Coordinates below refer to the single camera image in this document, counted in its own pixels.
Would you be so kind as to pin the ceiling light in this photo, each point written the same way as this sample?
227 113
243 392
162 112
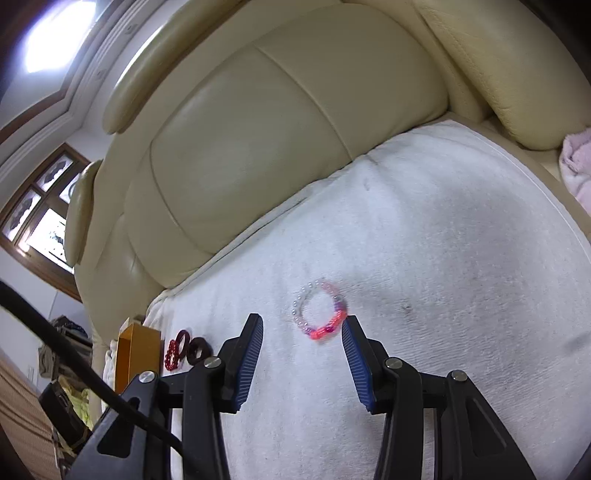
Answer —
55 37

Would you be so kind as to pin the green cushion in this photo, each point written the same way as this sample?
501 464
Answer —
83 406

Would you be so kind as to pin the dark chair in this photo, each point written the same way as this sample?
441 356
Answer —
60 410

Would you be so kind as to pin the dark red bangle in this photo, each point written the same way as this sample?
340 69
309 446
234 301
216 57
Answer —
178 337

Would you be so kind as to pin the beige striped curtain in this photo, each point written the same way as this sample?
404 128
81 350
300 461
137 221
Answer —
23 424

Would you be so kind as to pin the wooden glass door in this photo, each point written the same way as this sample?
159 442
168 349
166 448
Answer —
51 277

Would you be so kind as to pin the beige leather armchair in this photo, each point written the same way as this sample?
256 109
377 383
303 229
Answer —
508 69

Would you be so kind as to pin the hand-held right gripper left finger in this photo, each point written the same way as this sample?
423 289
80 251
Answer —
244 364

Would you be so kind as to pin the dark brown bangle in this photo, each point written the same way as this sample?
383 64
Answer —
203 344

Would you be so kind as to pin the white blanket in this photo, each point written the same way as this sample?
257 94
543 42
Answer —
438 230

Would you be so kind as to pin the clothes heap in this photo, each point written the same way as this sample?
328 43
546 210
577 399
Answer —
64 327

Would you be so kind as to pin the beige leather sofa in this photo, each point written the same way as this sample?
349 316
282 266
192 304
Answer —
277 138

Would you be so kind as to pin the orange cardboard box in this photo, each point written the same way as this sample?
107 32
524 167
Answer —
138 350

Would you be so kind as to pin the pink cloth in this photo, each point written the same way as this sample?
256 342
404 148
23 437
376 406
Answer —
577 161

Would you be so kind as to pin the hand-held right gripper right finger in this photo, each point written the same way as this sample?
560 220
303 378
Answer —
355 364

